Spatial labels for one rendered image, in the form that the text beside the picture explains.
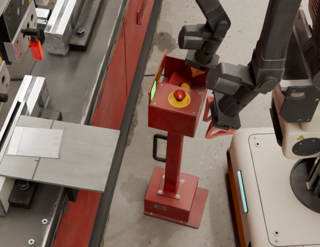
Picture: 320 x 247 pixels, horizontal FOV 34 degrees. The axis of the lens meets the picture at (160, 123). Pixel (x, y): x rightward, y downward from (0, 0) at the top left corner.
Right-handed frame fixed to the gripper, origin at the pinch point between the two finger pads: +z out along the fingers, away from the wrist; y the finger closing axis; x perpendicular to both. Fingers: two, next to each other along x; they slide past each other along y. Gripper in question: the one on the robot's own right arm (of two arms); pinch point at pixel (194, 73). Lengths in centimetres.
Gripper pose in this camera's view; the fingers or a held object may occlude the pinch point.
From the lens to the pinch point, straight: 173.9
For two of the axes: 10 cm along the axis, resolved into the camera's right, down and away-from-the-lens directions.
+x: -2.6, 7.9, -5.6
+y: -9.3, -3.6, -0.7
